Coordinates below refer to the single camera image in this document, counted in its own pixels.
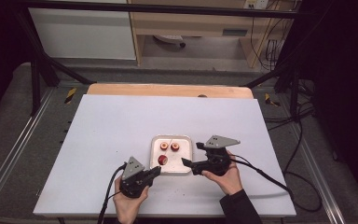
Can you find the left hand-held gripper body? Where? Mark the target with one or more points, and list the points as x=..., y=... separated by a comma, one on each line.
x=133, y=169

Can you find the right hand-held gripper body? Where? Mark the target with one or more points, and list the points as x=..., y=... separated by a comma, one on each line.
x=217, y=161

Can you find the red hawthorn fruit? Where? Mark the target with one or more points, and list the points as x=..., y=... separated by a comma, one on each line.
x=175, y=146
x=164, y=145
x=162, y=160

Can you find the white square tray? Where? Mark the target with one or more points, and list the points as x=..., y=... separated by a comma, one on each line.
x=180, y=155

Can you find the person's right hand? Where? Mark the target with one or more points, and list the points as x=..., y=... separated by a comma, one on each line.
x=230, y=182

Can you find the person's left hand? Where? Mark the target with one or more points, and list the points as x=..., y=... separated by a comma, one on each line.
x=129, y=210

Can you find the white board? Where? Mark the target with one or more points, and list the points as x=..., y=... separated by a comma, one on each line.
x=105, y=124

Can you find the yellow black tape strip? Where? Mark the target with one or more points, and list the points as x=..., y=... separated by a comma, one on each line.
x=271, y=100
x=70, y=95

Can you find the wooden table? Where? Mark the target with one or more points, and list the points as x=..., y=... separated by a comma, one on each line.
x=155, y=90

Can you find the black metal stand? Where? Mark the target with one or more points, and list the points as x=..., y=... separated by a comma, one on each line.
x=37, y=71
x=293, y=84

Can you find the white chair base with caster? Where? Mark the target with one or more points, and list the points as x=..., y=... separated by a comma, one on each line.
x=169, y=39

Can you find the light wooden desk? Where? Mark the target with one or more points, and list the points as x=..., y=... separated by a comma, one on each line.
x=192, y=23

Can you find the white cabinet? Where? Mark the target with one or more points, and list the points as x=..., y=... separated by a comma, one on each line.
x=80, y=34

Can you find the white power strip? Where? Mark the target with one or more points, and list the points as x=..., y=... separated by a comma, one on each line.
x=256, y=3

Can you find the aluminium floor rail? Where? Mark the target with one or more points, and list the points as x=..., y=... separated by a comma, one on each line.
x=317, y=174
x=18, y=140

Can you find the black metal frame bar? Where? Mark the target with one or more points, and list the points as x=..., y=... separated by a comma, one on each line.
x=167, y=8

